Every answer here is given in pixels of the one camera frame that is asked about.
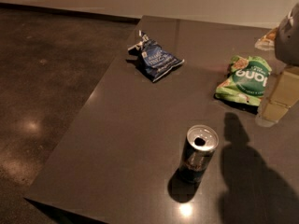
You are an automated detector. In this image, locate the redbull can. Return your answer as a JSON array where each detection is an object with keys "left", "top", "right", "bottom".
[{"left": 178, "top": 125, "right": 219, "bottom": 183}]

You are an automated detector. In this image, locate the blue chip bag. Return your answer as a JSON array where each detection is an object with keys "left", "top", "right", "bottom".
[{"left": 128, "top": 30, "right": 184, "bottom": 83}]

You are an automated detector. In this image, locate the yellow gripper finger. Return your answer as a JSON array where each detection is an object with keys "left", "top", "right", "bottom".
[{"left": 255, "top": 65, "right": 299, "bottom": 127}]

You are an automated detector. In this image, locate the green rice chip bag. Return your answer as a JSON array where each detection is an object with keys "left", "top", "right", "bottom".
[{"left": 215, "top": 55, "right": 272, "bottom": 107}]

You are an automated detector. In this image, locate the yellow snack bag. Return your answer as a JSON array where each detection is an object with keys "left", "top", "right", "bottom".
[{"left": 255, "top": 27, "right": 278, "bottom": 50}]

